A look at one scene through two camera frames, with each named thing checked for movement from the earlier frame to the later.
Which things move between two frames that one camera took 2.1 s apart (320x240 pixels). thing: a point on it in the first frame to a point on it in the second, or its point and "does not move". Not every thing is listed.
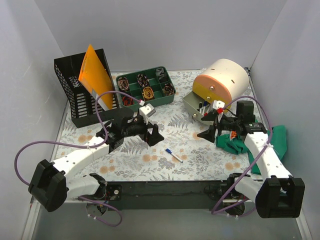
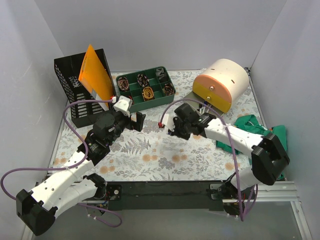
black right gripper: [216, 125] to [176, 125]
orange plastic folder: [93, 73] does not move
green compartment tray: [152, 86] does not move
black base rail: [190, 195] does not move
